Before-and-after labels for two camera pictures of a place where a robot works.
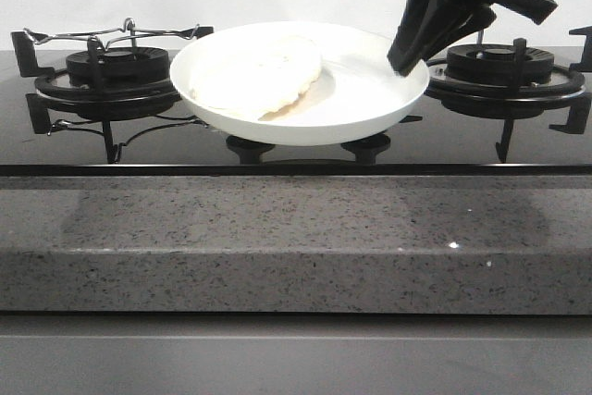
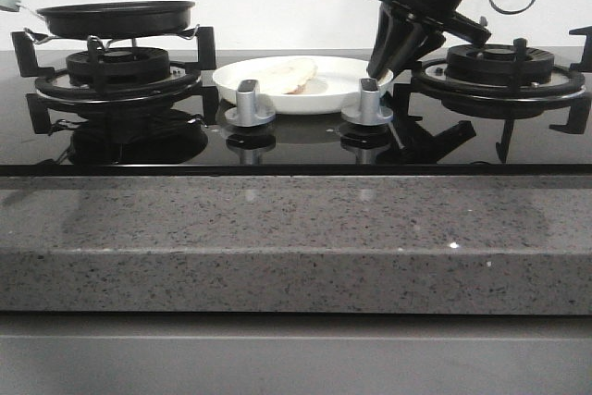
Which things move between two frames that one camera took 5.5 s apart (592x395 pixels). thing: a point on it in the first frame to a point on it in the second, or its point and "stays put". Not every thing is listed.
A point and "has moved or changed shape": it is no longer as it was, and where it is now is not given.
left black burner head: x=122 y=65 stays put
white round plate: x=294 y=83 has moved or changed shape
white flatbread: x=258 y=76 has moved or changed shape
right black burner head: x=495 y=63 stays put
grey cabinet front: x=295 y=353 stays put
